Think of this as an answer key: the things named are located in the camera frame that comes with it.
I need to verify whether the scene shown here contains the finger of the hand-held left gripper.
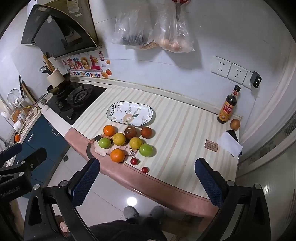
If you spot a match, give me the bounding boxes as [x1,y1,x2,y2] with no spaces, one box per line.
[0,144,23,161]
[14,148,47,169]

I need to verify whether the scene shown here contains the black range hood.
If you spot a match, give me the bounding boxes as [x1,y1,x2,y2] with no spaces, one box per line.
[21,5,102,58]

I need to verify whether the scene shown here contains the person's dark clothing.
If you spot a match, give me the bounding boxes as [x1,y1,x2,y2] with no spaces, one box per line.
[89,218,167,241]

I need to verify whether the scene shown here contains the dish rack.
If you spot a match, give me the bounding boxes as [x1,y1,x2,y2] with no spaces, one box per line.
[0,88,35,130]

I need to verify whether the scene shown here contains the plastic bag with dark contents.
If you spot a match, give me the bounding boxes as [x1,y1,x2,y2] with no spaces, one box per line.
[111,0,158,49]

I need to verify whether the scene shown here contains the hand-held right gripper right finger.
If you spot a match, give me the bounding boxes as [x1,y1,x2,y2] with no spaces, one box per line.
[195,158,275,241]

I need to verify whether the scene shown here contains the cream utensil holder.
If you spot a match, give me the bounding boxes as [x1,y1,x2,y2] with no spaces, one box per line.
[46,68,65,87]

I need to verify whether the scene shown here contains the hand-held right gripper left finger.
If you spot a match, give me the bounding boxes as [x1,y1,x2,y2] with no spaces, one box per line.
[23,158,100,241]

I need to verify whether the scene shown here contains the black gas stove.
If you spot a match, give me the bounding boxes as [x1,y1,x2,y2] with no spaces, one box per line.
[46,82,107,126]

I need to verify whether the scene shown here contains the white wall socket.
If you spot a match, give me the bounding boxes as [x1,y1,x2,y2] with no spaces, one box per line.
[228,62,248,85]
[211,56,232,77]

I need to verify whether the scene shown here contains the plastic bag with orange contents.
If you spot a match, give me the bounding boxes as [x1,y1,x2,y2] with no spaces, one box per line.
[154,7,195,54]

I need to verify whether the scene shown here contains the white folded paper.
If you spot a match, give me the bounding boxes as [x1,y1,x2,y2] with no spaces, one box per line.
[217,131,243,159]

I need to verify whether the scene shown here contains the red handled scissors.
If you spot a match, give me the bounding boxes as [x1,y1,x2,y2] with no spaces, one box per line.
[171,0,191,21]

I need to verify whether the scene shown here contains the floral oval ceramic plate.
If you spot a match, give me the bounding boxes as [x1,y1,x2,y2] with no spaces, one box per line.
[106,101,156,127]

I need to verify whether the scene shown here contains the green round fruit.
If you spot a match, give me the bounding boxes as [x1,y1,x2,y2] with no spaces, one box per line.
[139,144,154,157]
[98,137,112,149]

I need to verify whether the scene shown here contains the red apple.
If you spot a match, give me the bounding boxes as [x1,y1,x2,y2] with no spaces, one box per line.
[124,126,137,139]

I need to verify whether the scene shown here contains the grey slipper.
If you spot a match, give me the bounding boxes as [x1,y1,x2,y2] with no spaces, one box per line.
[148,206,164,218]
[124,206,139,220]

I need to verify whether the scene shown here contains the blue kitchen cabinet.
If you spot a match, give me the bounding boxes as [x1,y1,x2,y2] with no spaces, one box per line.
[16,115,70,193]

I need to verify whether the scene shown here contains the bundle of wooden utensils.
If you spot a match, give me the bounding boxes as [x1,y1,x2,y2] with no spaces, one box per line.
[42,53,57,73]

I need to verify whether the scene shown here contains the metal strainer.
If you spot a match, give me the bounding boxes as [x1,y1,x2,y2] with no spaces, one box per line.
[8,89,21,105]

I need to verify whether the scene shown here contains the brown mat label tag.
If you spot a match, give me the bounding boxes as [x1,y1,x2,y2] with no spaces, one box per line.
[205,140,219,152]

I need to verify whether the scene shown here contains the black plug adapter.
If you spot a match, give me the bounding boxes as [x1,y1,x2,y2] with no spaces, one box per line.
[251,71,262,88]

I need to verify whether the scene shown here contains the striped cat print table mat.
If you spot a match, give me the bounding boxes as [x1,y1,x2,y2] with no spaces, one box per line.
[64,86,243,218]

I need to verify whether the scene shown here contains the dark metal wok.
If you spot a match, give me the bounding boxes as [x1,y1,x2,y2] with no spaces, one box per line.
[30,73,72,109]

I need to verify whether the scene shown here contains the colourful wall sticker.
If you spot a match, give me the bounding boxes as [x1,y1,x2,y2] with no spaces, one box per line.
[61,51,112,79]

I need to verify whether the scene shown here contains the beige hood duct cover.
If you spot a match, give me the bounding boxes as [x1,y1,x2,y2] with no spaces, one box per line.
[45,0,96,44]

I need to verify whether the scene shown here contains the yellow lemon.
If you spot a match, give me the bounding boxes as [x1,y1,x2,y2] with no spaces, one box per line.
[129,137,142,150]
[112,133,126,146]

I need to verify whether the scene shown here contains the dark sauce bottle yellow label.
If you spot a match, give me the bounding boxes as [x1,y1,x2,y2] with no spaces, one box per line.
[217,85,241,124]

